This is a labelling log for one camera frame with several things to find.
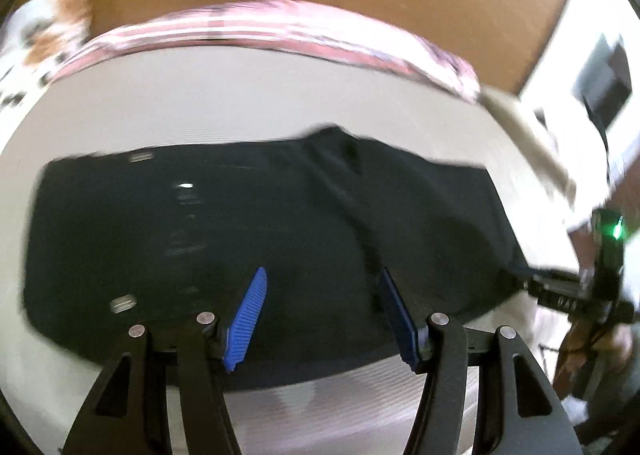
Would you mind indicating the beige blanket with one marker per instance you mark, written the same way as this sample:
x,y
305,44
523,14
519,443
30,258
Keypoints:
x,y
525,135

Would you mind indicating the black pants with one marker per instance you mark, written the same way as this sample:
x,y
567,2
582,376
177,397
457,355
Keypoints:
x,y
280,215

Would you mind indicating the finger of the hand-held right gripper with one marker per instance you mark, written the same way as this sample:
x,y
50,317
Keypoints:
x,y
520,279

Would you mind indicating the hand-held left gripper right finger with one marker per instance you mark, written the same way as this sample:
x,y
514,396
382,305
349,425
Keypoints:
x,y
400,320

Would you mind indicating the pink striped pillow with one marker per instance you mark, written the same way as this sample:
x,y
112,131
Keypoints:
x,y
400,47
200,27

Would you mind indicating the dark wall-mounted box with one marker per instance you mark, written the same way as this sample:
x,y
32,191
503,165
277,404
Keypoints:
x,y
607,80

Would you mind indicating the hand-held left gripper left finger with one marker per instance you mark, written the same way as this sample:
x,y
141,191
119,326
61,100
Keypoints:
x,y
247,320

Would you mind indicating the white floral pillow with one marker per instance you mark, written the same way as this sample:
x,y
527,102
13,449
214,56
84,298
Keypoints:
x,y
45,25

